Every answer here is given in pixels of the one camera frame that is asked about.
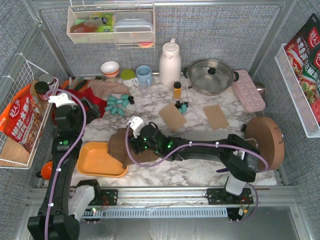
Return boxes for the silver lidded jar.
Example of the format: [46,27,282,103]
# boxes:
[38,73,56,90]

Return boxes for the brown cloth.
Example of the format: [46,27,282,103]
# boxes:
[107,128,161,168]

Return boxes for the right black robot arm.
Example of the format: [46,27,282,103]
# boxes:
[125,123,261,183]

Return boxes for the orange striped white bowl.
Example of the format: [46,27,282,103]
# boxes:
[100,61,120,78]

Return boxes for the clear drinking glass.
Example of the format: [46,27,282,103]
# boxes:
[138,81,151,97]

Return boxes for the orange storage basket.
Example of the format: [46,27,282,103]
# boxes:
[76,141,129,178]

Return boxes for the green lidded cup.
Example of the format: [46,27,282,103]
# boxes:
[120,69,139,88]

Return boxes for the orange plate with utensils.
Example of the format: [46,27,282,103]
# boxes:
[60,77,90,93]

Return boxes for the white thermos jug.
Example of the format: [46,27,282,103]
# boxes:
[159,38,182,88]

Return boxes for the teal capsule numbered three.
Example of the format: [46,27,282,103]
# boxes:
[115,99,124,105]

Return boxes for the steel pot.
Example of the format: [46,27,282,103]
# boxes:
[183,59,240,96]

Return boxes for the red snack bag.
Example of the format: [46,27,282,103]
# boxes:
[0,84,42,153]

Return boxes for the white side rack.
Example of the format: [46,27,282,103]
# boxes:
[274,43,320,138]

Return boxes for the blue mug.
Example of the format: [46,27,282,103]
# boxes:
[136,65,154,86]

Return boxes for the pink egg tray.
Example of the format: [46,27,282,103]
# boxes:
[231,69,266,113]

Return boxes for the red noodle packets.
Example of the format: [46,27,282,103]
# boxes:
[284,13,320,123]

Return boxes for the round wooden board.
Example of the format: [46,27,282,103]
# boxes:
[244,116,285,170]

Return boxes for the orange round lid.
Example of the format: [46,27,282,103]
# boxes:
[36,161,53,180]

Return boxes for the white wire basket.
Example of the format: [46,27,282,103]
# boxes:
[0,53,52,169]

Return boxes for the red satin cloth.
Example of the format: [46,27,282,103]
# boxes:
[47,88,107,123]

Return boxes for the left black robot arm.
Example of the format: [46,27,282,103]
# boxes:
[27,93,100,240]

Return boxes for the orange juice bottle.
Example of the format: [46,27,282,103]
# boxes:
[173,81,182,99]

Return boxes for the clear wall shelf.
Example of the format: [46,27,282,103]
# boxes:
[66,3,156,49]

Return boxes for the brown cork mat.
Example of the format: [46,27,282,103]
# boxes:
[158,103,187,132]
[203,104,229,130]

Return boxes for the clear plastic food box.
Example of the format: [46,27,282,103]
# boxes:
[113,11,154,43]

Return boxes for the dark lidded jar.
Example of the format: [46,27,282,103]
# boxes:
[34,81,50,101]

